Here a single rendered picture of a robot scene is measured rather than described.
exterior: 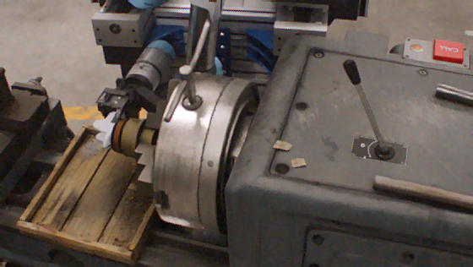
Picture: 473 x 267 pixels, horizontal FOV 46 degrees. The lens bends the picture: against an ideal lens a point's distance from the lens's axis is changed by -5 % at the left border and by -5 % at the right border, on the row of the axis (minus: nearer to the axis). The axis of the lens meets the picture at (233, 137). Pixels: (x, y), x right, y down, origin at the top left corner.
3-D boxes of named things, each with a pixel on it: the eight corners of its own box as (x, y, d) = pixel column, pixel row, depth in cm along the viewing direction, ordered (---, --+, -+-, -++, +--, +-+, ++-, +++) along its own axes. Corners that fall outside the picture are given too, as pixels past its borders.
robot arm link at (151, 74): (161, 89, 140) (157, 62, 135) (154, 101, 137) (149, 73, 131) (133, 84, 142) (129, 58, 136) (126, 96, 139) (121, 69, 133)
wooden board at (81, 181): (188, 154, 149) (187, 143, 146) (133, 266, 124) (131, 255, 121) (87, 133, 156) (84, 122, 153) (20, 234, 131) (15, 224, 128)
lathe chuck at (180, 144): (249, 139, 139) (239, 46, 114) (210, 256, 122) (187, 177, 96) (214, 133, 141) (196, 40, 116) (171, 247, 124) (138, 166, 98)
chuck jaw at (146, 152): (190, 149, 115) (168, 189, 106) (192, 168, 118) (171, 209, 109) (139, 139, 118) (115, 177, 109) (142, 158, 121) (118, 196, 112)
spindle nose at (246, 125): (269, 149, 130) (265, 87, 114) (244, 230, 119) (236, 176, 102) (257, 147, 131) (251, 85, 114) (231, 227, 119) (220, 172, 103)
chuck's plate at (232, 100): (263, 142, 138) (256, 48, 113) (225, 259, 121) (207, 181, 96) (249, 139, 139) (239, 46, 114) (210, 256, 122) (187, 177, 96)
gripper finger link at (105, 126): (84, 144, 122) (103, 116, 128) (109, 149, 120) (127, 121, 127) (82, 133, 120) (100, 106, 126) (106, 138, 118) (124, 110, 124)
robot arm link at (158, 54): (178, 66, 148) (176, 38, 142) (162, 92, 141) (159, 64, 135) (150, 62, 150) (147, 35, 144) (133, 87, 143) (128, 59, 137)
